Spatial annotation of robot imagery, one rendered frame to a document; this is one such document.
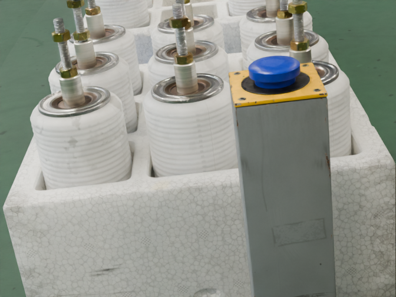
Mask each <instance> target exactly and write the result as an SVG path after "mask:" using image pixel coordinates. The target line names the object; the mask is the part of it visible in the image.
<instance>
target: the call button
mask: <svg viewBox="0 0 396 297"><path fill-rule="evenodd" d="M248 69H249V77H250V78H251V79H252V80H254V81H255V84H256V85H257V86H258V87H261V88H282V87H287V86H289V85H291V84H293V83H294V82H295V81H296V77H297V76H298V75H299V74H300V72H301V68H300V62H299V61H298V60H296V59H294V58H292V57H289V56H283V55H275V56H269V57H263V58H260V59H258V60H255V61H254V62H252V63H251V64H250V65H249V67H248Z"/></svg>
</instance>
